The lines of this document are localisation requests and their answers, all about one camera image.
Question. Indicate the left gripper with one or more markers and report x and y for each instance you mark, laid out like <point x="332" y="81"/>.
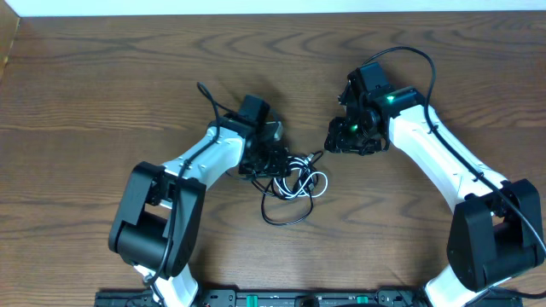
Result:
<point x="280" y="154"/>

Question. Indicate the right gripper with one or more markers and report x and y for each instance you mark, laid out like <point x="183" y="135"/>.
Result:
<point x="339" y="140"/>

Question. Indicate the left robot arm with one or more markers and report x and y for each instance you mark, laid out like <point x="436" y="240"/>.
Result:
<point x="155" y="227"/>

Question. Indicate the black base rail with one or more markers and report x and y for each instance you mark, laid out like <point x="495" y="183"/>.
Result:
<point x="232" y="298"/>

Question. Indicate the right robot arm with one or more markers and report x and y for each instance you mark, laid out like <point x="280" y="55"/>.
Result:
<point x="496" y="231"/>

